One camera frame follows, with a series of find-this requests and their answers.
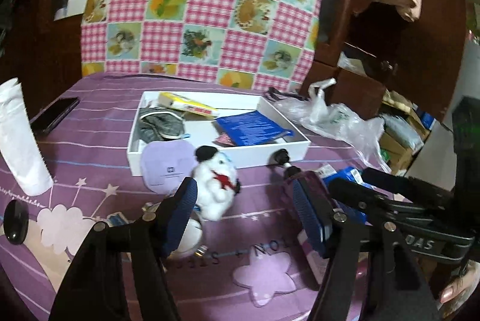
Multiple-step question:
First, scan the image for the white plush dog toy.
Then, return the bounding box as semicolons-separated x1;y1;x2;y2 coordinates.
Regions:
193;145;241;221

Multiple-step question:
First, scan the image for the grey plaid fabric pouch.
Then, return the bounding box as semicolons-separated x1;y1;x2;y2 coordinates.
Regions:
137;106;185;144

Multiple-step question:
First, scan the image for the clear plastic bag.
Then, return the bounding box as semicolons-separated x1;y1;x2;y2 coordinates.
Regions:
270;78;391;173

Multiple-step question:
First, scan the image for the yellow tissue pack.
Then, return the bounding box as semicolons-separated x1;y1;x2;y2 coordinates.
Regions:
158;92;220;118

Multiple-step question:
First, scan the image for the black hair band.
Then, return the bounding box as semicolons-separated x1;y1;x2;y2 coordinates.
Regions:
264;87;308;102

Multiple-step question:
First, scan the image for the white paper roll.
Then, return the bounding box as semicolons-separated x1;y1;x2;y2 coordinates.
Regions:
1;78;54;197

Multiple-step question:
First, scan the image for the dark wooden cabinet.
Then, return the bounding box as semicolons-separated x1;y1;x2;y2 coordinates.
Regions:
301;0;466;120

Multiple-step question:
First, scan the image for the person's right hand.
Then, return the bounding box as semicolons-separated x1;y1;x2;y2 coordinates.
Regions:
439;261;479;320

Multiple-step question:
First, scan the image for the black oval mouse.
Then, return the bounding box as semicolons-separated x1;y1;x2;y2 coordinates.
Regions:
3;199;29;245

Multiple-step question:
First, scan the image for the lilac soft pouch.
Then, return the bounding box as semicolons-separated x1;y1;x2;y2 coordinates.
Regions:
140;140;198;196

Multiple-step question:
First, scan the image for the round silver tin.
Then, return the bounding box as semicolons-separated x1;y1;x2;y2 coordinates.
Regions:
142;201;206;262

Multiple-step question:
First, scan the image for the blue plastic pouch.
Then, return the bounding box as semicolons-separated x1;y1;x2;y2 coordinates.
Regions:
216;111;294;146

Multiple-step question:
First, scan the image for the purple pump bottle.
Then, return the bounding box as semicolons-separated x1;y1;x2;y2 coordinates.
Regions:
272;149;366;283

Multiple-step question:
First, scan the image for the white shallow cardboard box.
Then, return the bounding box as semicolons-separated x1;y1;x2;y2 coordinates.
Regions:
126;90;313;177

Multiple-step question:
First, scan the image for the pink checkered patchwork cloth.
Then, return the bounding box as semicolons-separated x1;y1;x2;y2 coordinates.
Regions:
80;0;321;91

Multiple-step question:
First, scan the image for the black smartphone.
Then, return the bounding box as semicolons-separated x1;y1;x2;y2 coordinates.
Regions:
31;97;80;135

